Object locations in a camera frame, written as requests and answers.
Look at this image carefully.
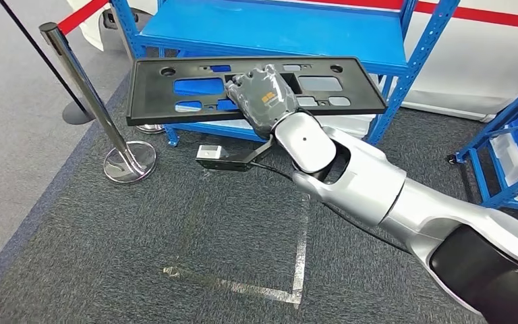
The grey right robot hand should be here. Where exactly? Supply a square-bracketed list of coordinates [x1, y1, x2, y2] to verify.
[224, 63, 299, 140]

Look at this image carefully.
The black plastic plate part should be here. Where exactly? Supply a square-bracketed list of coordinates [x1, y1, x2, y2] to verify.
[125, 55, 388, 128]

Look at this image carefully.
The large blue metal shelf rack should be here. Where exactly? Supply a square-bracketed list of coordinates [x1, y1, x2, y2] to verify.
[109, 0, 461, 148]

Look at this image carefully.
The small blue metal shelf rack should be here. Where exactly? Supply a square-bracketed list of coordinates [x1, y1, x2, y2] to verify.
[447, 71, 518, 215]

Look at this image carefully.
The white plastic bin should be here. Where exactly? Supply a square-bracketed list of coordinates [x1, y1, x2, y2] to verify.
[490, 127, 518, 188]

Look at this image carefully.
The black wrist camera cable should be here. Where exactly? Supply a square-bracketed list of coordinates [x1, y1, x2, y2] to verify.
[249, 161, 414, 256]

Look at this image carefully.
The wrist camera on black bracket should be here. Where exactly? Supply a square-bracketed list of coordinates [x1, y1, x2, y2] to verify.
[195, 136, 275, 173]

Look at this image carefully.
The chrome stanchion post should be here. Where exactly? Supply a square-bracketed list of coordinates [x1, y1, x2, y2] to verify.
[135, 124, 167, 136]
[38, 21, 158, 185]

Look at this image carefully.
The black stanchion post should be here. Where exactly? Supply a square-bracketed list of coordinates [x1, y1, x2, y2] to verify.
[0, 0, 98, 126]

